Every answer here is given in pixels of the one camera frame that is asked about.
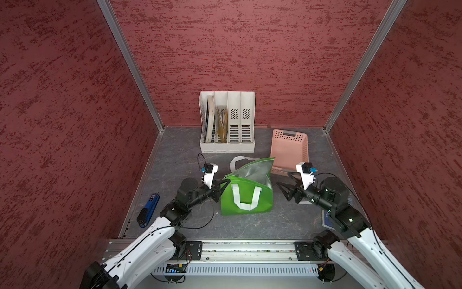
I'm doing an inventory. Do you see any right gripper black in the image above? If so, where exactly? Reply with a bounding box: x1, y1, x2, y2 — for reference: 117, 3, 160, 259
275, 172, 333, 211

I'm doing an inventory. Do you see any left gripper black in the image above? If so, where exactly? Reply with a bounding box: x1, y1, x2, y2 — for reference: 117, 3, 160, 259
187, 177, 231, 209

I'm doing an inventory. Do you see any green insulated delivery bag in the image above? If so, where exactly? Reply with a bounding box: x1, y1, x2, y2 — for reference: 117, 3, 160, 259
220, 156, 274, 216

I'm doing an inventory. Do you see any pink perforated plastic basket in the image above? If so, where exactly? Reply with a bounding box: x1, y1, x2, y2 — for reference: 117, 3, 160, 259
270, 129, 309, 176

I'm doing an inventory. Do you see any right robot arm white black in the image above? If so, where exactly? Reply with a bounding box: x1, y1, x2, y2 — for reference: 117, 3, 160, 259
277, 177, 422, 289

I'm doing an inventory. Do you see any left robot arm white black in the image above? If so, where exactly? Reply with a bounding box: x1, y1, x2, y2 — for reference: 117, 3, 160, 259
79, 178, 231, 289

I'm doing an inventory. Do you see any blue paperback book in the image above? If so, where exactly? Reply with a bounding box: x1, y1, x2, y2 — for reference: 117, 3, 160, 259
322, 211, 335, 230

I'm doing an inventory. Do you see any white file organizer rack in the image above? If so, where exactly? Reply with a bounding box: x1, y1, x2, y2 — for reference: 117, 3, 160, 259
199, 91, 255, 154

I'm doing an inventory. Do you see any white folder in organizer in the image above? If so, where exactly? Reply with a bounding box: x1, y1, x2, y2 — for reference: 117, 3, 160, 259
205, 95, 215, 143

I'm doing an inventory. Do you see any blue black stapler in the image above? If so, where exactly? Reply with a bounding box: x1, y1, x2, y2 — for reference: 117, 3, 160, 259
137, 194, 160, 228

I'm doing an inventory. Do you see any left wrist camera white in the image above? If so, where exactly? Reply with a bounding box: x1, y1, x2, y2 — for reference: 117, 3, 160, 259
201, 163, 218, 189

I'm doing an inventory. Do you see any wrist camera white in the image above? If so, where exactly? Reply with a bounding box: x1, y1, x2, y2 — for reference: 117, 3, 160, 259
201, 163, 218, 189
296, 162, 318, 190

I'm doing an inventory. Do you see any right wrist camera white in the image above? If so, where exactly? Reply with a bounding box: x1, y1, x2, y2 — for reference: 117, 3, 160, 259
296, 162, 318, 190

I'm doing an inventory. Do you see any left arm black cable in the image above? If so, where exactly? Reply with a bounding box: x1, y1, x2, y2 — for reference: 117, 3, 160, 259
180, 153, 217, 231

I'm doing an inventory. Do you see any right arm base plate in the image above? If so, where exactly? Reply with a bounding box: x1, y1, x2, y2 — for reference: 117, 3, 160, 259
294, 241, 328, 262

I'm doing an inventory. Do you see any aluminium mounting rail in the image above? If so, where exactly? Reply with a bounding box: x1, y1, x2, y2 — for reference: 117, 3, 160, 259
193, 240, 323, 264

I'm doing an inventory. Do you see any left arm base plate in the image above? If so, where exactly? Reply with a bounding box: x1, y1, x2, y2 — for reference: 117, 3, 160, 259
172, 241, 203, 261

